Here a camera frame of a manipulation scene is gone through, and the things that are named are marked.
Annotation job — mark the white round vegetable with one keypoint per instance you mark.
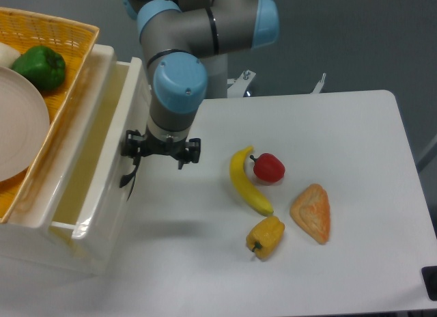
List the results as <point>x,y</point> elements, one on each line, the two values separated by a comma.
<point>8,55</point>

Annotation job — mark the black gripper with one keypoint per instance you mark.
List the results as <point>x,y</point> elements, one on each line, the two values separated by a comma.
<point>136,146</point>

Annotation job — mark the beige plate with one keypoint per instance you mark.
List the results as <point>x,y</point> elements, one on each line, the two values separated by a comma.
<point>24,123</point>

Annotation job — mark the yellow woven basket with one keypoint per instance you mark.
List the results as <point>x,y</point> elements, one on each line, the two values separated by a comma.
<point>74,41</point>

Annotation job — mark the green bell pepper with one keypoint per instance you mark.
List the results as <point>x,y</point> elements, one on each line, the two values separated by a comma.
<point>42,66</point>

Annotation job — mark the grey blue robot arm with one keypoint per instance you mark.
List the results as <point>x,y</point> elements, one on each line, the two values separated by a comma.
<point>176,36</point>

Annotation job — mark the red bell pepper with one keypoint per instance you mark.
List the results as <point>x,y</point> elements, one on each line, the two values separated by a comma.
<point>268,168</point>

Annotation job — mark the triangular bread pastry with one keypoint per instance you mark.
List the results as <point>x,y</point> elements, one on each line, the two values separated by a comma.
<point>311,212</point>

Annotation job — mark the yellow banana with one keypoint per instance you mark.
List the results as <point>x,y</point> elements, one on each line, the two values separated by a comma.
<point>245,188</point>

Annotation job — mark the white drawer cabinet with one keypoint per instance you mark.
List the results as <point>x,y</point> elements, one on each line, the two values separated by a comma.
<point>26,235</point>

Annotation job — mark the black corner object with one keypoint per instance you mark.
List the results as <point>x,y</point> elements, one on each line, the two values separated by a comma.
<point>429,274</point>

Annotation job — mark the yellow bell pepper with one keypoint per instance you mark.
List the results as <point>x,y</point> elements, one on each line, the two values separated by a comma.
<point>264,238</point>

